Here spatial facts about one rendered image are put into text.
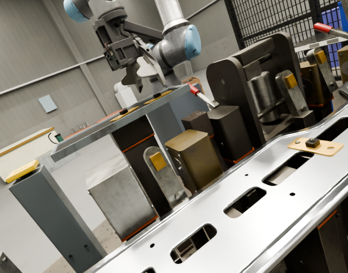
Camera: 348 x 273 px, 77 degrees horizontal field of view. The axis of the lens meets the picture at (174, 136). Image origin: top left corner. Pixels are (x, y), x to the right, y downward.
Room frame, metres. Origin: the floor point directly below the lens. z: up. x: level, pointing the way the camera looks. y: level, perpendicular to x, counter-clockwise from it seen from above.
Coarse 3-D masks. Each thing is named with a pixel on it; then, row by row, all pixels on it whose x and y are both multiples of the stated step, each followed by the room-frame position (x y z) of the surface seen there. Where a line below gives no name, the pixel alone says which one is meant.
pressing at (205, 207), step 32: (320, 128) 0.38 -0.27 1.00; (256, 160) 0.37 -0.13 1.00; (320, 160) 0.29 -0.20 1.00; (224, 192) 0.32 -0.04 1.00; (288, 192) 0.26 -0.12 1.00; (320, 192) 0.24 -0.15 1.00; (160, 224) 0.32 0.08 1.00; (192, 224) 0.29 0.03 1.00; (224, 224) 0.26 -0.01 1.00; (256, 224) 0.23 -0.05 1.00; (288, 224) 0.21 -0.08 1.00; (128, 256) 0.28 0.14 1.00; (160, 256) 0.25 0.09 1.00; (192, 256) 0.23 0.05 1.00; (224, 256) 0.21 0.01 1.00; (256, 256) 0.19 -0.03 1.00
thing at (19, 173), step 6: (30, 162) 0.52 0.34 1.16; (36, 162) 0.52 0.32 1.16; (18, 168) 0.52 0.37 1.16; (24, 168) 0.48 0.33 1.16; (30, 168) 0.48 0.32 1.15; (12, 174) 0.48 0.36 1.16; (18, 174) 0.47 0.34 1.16; (24, 174) 0.48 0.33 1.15; (6, 180) 0.47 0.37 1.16; (12, 180) 0.47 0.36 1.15
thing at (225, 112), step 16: (208, 112) 0.55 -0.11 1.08; (224, 112) 0.49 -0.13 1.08; (240, 112) 0.48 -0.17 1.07; (224, 128) 0.47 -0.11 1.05; (240, 128) 0.48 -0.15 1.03; (224, 144) 0.48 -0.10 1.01; (240, 144) 0.47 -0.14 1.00; (224, 160) 0.52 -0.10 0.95; (240, 160) 0.48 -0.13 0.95; (256, 192) 0.48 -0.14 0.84
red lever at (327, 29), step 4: (316, 24) 0.72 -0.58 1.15; (320, 24) 0.71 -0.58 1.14; (324, 24) 0.71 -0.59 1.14; (316, 28) 0.72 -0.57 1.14; (320, 28) 0.71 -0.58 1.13; (324, 28) 0.70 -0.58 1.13; (328, 28) 0.69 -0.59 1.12; (332, 28) 0.69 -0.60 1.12; (324, 32) 0.70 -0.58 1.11; (328, 32) 0.69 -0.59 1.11; (332, 32) 0.68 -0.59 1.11; (336, 32) 0.67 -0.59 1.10; (340, 32) 0.66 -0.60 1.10; (344, 32) 0.65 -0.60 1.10; (340, 36) 0.66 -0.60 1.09; (344, 36) 0.65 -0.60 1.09
